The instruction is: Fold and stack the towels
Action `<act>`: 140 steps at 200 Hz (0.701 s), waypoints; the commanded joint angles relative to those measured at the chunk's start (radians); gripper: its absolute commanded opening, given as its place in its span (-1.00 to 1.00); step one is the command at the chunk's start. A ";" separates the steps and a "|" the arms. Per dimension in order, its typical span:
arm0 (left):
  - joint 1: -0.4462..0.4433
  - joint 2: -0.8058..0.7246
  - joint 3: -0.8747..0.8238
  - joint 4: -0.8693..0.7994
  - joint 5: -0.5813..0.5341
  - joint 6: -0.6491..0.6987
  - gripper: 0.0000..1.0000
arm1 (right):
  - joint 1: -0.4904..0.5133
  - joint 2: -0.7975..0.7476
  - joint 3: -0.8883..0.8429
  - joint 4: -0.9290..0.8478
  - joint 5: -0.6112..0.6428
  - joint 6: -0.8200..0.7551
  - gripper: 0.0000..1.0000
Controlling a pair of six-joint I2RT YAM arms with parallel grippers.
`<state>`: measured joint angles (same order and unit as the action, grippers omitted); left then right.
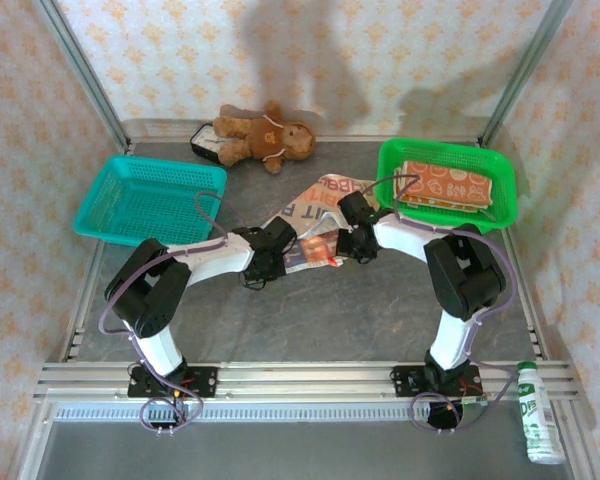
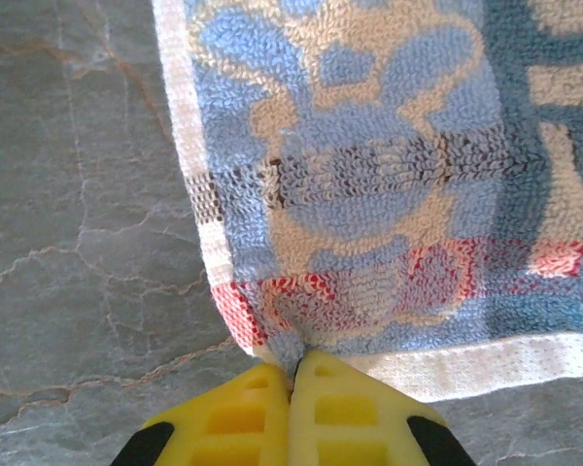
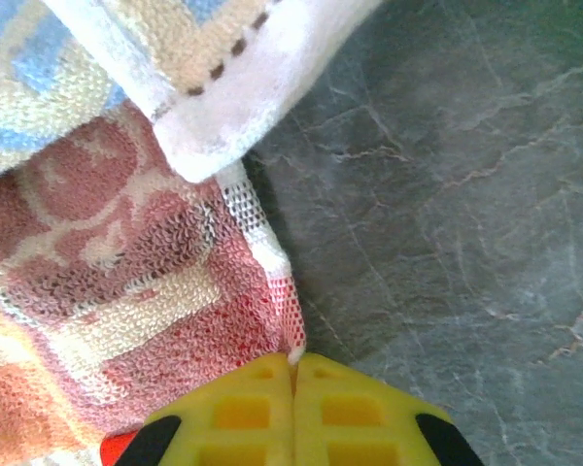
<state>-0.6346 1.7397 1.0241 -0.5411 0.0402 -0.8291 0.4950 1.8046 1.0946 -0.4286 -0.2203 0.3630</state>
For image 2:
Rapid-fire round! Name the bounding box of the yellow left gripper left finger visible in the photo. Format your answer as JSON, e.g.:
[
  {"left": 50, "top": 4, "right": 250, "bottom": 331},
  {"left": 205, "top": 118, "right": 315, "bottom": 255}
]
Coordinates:
[{"left": 109, "top": 363, "right": 292, "bottom": 466}]

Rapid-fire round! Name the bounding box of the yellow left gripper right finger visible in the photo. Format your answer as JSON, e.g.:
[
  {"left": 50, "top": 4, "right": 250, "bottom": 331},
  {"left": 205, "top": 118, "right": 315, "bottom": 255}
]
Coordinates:
[{"left": 291, "top": 349, "right": 477, "bottom": 466}]

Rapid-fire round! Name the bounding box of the blue patterned towel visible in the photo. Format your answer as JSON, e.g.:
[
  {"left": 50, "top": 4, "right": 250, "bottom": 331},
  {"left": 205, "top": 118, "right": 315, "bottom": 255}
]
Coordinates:
[{"left": 153, "top": 0, "right": 583, "bottom": 404}]

